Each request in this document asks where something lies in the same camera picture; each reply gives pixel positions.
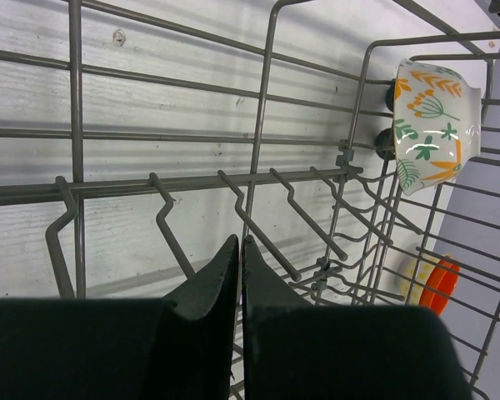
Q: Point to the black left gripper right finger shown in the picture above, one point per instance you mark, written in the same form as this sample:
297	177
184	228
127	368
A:
295	350

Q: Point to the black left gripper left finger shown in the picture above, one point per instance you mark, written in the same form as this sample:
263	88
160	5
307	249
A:
179	346

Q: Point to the yellow checkered bowl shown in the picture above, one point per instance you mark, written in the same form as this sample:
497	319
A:
416	280

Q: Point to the orange bowl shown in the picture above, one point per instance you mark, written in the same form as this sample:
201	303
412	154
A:
440	286

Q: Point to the grey wire dish rack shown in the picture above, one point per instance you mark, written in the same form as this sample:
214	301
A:
137	136

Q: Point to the white floral bowl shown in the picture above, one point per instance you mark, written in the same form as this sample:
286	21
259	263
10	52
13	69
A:
436	124

